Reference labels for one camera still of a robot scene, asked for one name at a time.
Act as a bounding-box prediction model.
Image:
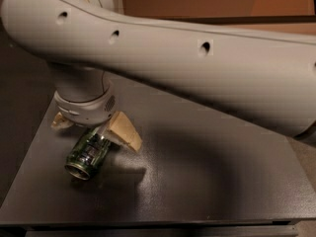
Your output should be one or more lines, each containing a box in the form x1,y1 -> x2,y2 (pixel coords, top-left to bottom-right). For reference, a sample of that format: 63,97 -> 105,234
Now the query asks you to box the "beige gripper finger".
107,112 -> 142,152
51,112 -> 74,130

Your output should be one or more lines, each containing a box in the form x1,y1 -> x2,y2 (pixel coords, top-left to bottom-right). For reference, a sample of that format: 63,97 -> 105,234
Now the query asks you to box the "green metal can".
65,127 -> 112,181

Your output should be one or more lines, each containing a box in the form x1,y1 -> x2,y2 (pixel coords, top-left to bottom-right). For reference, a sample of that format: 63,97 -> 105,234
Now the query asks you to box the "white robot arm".
1,0 -> 316,145

